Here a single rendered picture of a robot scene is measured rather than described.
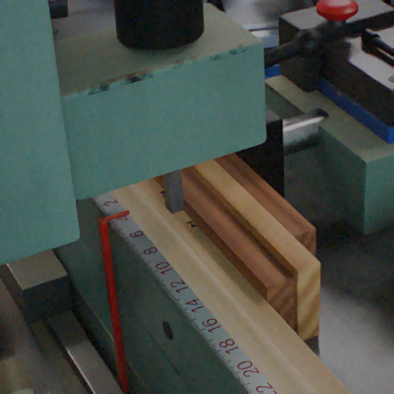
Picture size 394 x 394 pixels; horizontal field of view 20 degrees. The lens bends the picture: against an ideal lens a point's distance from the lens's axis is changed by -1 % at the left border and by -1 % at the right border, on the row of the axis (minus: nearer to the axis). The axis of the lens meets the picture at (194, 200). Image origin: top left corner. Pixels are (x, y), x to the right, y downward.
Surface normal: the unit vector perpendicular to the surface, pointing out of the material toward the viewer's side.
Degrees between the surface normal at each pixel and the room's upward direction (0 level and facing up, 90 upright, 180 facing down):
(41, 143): 90
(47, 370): 0
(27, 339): 0
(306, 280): 90
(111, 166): 90
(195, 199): 0
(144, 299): 90
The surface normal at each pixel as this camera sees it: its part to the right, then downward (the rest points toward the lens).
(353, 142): -0.06, -0.83
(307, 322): 0.45, 0.47
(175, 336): -0.89, 0.29
